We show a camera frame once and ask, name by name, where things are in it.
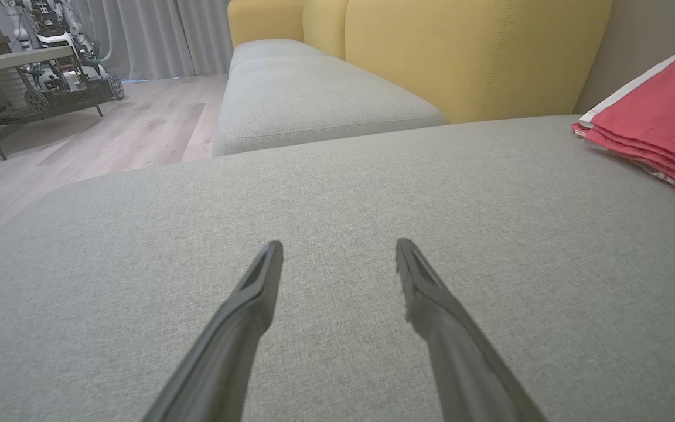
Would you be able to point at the narrow yellow sofa backrest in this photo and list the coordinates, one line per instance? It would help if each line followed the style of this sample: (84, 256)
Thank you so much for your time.
(324, 26)

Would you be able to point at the yellow sofa armrest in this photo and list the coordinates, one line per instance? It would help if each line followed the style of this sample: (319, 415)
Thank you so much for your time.
(264, 20)

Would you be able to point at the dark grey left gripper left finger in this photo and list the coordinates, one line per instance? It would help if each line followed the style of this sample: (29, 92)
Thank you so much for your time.
(226, 351)

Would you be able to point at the red and white shirt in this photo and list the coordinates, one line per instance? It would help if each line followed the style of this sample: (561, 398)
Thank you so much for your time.
(654, 161)

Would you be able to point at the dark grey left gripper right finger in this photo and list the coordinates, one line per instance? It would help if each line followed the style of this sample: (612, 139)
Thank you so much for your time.
(466, 357)

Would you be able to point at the wide yellow sofa backrest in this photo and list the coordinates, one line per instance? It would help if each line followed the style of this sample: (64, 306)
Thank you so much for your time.
(478, 58)

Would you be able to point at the large grey chaise cushion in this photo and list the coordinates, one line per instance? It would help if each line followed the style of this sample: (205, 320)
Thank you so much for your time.
(337, 193)

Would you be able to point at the grey curtain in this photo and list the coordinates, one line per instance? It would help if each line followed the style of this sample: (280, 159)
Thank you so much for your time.
(150, 35)

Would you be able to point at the white and black wheeled robot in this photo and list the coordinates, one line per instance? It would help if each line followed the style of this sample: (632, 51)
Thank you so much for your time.
(62, 53)

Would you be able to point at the grey sofa seat cushion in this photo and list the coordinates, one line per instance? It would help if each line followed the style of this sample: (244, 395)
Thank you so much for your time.
(314, 99)
(267, 51)

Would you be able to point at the red shorts with white trim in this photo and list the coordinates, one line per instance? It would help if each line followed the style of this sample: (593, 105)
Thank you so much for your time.
(665, 105)

